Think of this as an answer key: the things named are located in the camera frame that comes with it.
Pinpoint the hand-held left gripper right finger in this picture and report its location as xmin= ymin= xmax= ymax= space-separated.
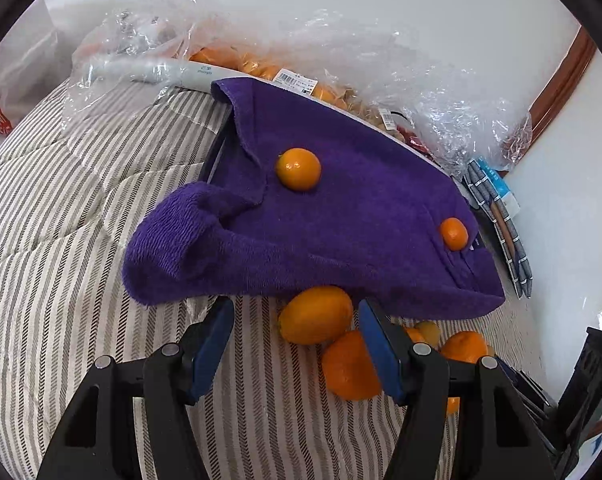
xmin=357 ymin=298 xmax=552 ymax=480

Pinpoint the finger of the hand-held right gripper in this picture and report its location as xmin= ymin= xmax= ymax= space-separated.
xmin=496 ymin=357 xmax=562 ymax=461

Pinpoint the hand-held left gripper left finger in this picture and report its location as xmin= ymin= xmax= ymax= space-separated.
xmin=36 ymin=297 xmax=237 ymax=480

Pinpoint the small yellow-brown fruit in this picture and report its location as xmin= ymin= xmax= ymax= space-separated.
xmin=405 ymin=321 xmax=442 ymax=350

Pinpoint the large oval orange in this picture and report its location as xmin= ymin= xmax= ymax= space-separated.
xmin=277 ymin=285 xmax=355 ymax=346

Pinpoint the small orange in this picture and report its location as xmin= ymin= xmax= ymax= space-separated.
xmin=439 ymin=217 xmax=469 ymax=251

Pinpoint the purple towel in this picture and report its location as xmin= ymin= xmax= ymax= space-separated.
xmin=122 ymin=77 xmax=506 ymax=322

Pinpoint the clear bag of brown fruits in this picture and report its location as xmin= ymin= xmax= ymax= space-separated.
xmin=346 ymin=85 xmax=432 ymax=153

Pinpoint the grey checkered cloth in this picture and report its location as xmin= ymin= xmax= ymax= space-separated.
xmin=462 ymin=159 xmax=533 ymax=299

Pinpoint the striped tablecloth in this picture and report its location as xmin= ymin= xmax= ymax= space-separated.
xmin=0 ymin=77 xmax=557 ymax=480

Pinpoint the blue white tissue pack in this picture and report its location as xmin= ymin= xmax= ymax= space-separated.
xmin=480 ymin=164 xmax=522 ymax=221

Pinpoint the crumpled clear plastic bag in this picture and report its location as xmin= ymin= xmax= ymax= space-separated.
xmin=371 ymin=35 xmax=533 ymax=176

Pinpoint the clear bag of oranges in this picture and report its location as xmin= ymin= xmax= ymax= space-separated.
xmin=181 ymin=15 xmax=352 ymax=111

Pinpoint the clear plastic bag of fruit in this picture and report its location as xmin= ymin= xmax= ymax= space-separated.
xmin=81 ymin=56 xmax=262 ymax=92

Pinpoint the brown wooden door frame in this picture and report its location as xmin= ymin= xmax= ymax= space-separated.
xmin=498 ymin=25 xmax=598 ymax=173

